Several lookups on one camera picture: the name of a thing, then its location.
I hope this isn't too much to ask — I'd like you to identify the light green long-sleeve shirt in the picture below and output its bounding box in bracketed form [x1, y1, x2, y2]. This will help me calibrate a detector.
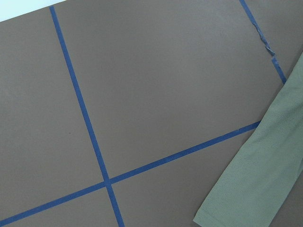
[194, 59, 303, 227]

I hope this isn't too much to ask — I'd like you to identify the blue tape line lengthwise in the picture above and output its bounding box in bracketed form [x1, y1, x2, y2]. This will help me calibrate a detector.
[239, 0, 287, 85]
[49, 6, 125, 227]

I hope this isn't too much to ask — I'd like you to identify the blue tape line crosswise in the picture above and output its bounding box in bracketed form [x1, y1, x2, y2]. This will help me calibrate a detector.
[0, 122, 260, 227]

